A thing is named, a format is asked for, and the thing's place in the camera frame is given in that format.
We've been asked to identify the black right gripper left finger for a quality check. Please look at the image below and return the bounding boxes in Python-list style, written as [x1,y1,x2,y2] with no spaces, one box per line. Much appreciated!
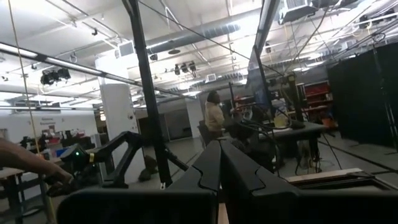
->
[57,139,222,224]

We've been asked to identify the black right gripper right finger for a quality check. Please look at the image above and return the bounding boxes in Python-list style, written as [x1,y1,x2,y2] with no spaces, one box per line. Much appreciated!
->
[221,139,398,224]

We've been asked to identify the person's forearm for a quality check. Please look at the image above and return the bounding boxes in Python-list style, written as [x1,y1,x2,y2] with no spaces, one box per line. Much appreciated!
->
[0,138,63,181]

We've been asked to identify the dark bag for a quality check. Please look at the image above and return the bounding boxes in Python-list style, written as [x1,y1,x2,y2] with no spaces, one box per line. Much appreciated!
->
[137,154,160,184]

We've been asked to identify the black desk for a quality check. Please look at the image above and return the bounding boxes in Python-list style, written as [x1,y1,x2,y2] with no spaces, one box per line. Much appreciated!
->
[257,121,331,175]

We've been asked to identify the person's hand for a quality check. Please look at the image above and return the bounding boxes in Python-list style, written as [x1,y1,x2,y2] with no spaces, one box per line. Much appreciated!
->
[43,169,75,195]

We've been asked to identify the white pillar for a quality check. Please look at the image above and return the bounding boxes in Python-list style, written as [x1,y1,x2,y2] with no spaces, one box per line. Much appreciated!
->
[95,55,140,184]

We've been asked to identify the person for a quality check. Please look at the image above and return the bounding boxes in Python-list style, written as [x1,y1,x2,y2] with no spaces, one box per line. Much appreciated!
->
[203,90,225,139]

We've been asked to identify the red storage shelf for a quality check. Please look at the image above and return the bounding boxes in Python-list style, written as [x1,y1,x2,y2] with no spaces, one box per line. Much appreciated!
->
[303,81,335,125]

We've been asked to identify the black partition screen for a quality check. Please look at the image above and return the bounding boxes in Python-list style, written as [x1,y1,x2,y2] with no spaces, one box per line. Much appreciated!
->
[326,42,398,149]

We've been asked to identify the dark computer monitor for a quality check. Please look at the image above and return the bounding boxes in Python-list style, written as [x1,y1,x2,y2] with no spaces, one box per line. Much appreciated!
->
[246,46,276,110]

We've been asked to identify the black ceiling-hung device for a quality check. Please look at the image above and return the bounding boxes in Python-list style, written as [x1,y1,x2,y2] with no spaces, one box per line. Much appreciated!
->
[40,67,72,86]
[174,61,197,75]

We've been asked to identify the white ceiling air unit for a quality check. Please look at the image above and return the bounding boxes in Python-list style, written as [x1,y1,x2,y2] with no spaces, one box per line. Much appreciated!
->
[278,0,315,24]

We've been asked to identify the yellow hanging cord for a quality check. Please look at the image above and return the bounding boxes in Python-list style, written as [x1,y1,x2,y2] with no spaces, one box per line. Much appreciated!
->
[7,0,57,224]

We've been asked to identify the black aluminium rig frame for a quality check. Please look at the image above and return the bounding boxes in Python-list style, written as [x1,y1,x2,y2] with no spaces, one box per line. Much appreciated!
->
[121,0,398,192]

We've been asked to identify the dark grey round duct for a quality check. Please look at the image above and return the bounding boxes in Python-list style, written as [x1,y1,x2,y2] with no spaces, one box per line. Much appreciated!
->
[145,23,241,56]

